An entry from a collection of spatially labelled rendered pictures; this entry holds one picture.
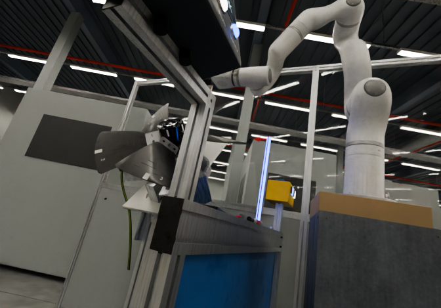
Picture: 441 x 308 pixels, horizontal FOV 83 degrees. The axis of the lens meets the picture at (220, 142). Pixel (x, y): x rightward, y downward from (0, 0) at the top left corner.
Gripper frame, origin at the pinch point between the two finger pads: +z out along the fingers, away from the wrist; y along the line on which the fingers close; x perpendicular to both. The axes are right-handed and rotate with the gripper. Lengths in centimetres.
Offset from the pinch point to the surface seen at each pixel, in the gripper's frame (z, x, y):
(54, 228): 210, -104, 105
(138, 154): 7, -46, -20
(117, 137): 31.4, -36.7, -10.8
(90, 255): 109, -107, 71
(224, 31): -45, -40, -65
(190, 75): -38, -43, -60
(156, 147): 5.5, -40.6, -13.2
